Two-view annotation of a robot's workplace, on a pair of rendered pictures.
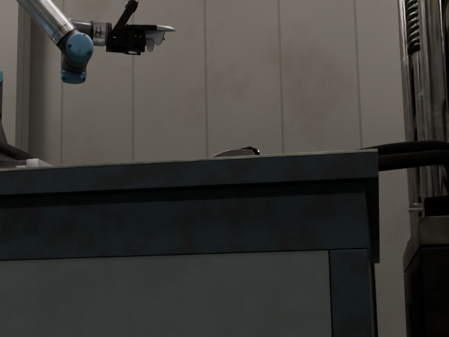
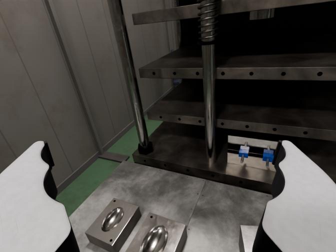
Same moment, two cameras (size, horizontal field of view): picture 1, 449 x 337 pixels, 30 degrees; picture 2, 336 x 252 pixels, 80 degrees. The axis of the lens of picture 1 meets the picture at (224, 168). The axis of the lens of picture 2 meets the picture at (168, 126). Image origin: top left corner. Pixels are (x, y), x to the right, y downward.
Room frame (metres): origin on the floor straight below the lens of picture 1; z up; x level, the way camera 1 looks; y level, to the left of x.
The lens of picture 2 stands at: (2.46, 0.26, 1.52)
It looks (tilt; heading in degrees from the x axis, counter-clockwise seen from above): 29 degrees down; 289
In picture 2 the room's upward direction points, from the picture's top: 8 degrees counter-clockwise
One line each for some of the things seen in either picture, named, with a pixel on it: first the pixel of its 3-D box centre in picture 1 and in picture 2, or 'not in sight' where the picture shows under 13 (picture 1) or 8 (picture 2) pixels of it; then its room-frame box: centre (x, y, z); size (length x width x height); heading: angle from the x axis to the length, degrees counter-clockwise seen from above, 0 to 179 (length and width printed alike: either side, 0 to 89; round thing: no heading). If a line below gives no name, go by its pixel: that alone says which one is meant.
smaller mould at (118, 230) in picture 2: not in sight; (114, 223); (2.87, -0.15, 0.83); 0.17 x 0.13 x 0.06; 80
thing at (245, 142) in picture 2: not in sight; (259, 128); (2.28, -0.84, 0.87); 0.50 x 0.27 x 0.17; 80
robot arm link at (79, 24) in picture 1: (73, 33); not in sight; (2.41, 0.45, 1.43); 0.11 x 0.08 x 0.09; 107
